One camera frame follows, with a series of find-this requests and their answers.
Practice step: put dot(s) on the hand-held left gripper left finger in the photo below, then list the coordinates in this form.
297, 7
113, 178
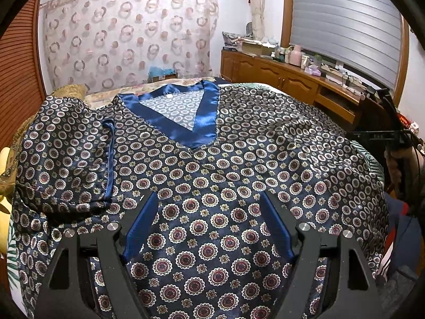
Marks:
139, 226

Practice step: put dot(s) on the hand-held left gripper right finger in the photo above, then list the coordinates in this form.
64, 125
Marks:
277, 226

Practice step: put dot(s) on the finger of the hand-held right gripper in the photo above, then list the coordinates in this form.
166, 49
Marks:
375, 136
386, 103

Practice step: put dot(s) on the navy medallion print satin shirt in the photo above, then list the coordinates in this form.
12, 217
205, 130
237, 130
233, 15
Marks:
215, 179

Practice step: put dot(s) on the person's right hand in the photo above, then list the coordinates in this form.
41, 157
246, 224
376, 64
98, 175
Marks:
392, 169

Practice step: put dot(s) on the palm leaf print sheet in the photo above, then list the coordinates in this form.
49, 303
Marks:
372, 166

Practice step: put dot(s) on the purple packet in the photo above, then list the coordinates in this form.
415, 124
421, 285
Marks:
312, 70

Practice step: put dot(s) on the grey window blind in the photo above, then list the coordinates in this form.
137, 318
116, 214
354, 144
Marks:
345, 20

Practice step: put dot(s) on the person's navy striped clothing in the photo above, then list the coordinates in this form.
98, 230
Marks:
405, 232

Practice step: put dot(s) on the pink jug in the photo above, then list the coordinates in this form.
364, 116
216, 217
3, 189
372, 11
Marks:
295, 55

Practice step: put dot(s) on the wooden sideboard cabinet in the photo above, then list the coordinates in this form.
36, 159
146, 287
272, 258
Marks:
275, 74

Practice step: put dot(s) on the floral blanket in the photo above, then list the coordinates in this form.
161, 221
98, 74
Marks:
132, 89

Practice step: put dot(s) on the yellow cloth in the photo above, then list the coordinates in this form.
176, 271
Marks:
5, 179

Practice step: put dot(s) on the open cardboard box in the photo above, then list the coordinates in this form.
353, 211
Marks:
254, 47

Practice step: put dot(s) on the cardboard box with blue cloth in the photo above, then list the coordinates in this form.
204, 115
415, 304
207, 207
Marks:
162, 72

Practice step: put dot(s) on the cream lace curtain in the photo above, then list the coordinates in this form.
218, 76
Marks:
257, 6

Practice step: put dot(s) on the wooden louvered door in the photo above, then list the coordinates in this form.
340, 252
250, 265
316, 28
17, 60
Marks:
20, 73

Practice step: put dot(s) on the sheer circle print curtain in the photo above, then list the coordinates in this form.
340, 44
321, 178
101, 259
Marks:
132, 30

